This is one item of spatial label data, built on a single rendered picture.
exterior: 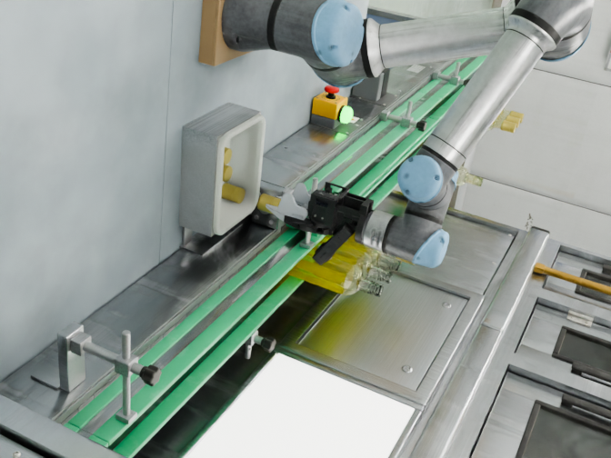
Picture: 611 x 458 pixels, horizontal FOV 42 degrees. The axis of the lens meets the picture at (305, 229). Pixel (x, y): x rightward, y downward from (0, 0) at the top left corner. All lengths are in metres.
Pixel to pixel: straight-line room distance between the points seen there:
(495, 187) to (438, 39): 6.64
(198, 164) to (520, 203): 6.76
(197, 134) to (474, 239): 1.06
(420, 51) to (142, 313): 0.72
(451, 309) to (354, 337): 0.28
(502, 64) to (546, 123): 6.44
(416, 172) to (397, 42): 0.32
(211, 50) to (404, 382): 0.77
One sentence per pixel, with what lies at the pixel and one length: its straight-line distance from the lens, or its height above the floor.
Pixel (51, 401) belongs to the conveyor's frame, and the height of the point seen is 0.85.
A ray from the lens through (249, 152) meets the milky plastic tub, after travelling 1.67.
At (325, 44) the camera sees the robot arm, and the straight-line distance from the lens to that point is 1.44.
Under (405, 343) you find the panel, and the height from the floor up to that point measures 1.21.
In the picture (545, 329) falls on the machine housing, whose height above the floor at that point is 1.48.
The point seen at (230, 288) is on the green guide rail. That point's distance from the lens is 1.58.
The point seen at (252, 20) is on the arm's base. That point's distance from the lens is 1.48.
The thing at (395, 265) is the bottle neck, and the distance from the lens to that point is 1.79.
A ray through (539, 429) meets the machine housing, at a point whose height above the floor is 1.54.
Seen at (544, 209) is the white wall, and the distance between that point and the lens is 8.13.
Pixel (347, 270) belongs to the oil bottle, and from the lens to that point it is 1.71.
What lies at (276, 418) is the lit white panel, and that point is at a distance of 1.54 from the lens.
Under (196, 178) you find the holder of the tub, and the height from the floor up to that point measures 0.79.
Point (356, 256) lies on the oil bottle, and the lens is 1.76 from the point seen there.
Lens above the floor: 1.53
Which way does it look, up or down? 20 degrees down
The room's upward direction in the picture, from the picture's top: 109 degrees clockwise
